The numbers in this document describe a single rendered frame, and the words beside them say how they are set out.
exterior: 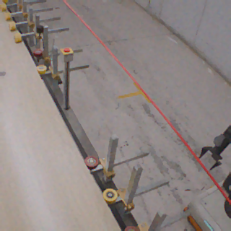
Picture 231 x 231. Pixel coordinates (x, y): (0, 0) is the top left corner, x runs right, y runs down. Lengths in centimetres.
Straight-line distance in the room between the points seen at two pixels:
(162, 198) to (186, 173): 41
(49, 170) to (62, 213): 29
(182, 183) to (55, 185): 159
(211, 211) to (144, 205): 60
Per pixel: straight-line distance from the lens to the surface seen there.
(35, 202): 165
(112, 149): 170
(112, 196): 168
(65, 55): 208
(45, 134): 194
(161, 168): 302
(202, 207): 256
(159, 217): 144
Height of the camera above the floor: 233
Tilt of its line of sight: 49 degrees down
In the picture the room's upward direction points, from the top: 8 degrees clockwise
